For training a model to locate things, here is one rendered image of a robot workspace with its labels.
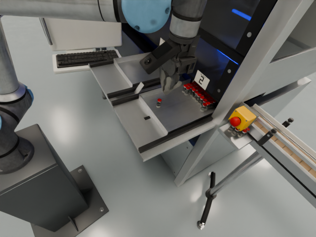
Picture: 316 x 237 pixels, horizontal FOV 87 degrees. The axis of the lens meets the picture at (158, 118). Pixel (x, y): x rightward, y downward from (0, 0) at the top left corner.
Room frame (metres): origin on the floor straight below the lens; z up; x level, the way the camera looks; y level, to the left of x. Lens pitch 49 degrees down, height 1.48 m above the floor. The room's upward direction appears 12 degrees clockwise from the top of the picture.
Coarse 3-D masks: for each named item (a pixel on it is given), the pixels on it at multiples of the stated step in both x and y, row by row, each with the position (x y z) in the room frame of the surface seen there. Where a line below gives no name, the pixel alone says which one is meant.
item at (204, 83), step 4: (200, 72) 0.71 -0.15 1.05; (196, 76) 0.72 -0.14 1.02; (200, 76) 0.70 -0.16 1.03; (204, 76) 0.69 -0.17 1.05; (196, 80) 0.71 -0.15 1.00; (200, 80) 0.70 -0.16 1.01; (204, 80) 0.68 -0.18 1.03; (208, 80) 0.66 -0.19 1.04; (200, 84) 0.69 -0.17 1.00; (204, 84) 0.67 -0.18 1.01; (204, 88) 0.67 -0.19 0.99
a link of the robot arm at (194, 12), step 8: (176, 0) 0.44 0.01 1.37; (184, 0) 0.44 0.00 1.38; (192, 0) 0.44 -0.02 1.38; (200, 0) 0.44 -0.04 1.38; (176, 8) 0.45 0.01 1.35; (184, 8) 0.44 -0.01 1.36; (192, 8) 0.44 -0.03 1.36; (200, 8) 0.45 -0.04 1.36; (176, 16) 0.45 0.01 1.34; (184, 16) 0.44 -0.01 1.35; (192, 16) 0.44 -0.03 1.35; (200, 16) 0.46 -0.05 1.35
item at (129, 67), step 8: (128, 56) 0.94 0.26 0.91; (136, 56) 0.98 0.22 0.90; (144, 56) 1.02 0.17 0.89; (120, 64) 0.89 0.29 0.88; (128, 64) 0.90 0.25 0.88; (136, 64) 0.92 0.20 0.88; (120, 72) 0.80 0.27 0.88; (128, 72) 0.82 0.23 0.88; (136, 72) 0.84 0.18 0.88; (144, 72) 0.86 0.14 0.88; (152, 72) 0.87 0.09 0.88; (128, 80) 0.72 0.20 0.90; (136, 80) 0.77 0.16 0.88; (144, 80) 0.74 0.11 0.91; (152, 80) 0.77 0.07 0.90
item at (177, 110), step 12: (144, 96) 0.64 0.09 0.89; (156, 96) 0.67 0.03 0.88; (168, 96) 0.69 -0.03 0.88; (180, 96) 0.71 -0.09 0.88; (156, 108) 0.58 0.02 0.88; (168, 108) 0.60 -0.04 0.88; (180, 108) 0.62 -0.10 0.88; (192, 108) 0.64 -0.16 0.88; (156, 120) 0.49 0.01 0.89; (168, 120) 0.52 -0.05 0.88; (180, 120) 0.53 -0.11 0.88; (192, 120) 0.52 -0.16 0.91; (168, 132) 0.43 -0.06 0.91
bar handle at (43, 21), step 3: (39, 18) 0.94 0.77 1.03; (42, 18) 0.94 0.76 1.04; (42, 21) 0.94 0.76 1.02; (45, 21) 0.96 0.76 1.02; (42, 24) 0.94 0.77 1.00; (45, 24) 0.95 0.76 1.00; (45, 27) 0.94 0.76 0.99; (45, 30) 0.94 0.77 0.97; (45, 33) 0.94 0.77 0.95; (48, 33) 0.95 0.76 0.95; (48, 36) 0.94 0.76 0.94; (48, 39) 0.94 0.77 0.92; (51, 39) 0.95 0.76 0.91; (48, 42) 0.94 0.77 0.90; (51, 42) 0.95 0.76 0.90
